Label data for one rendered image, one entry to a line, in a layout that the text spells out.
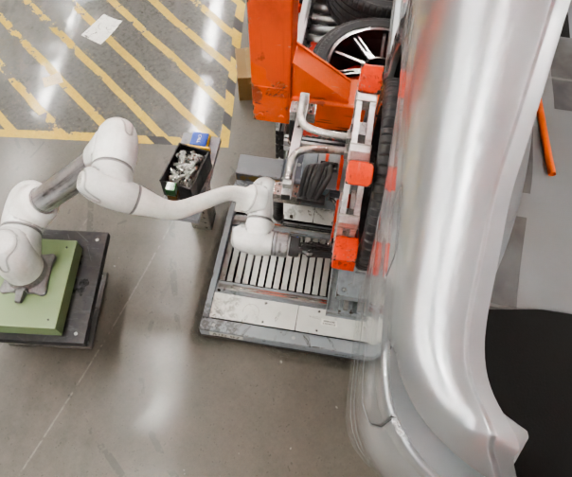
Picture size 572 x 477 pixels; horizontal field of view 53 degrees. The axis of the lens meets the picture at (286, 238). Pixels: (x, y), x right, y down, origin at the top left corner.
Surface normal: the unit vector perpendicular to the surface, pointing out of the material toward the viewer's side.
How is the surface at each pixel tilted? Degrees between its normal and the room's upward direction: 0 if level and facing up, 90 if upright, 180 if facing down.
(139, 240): 0
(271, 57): 90
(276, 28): 90
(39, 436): 0
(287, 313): 0
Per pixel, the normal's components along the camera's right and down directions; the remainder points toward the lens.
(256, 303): 0.01, -0.47
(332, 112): -0.16, 0.87
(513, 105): -0.29, -0.29
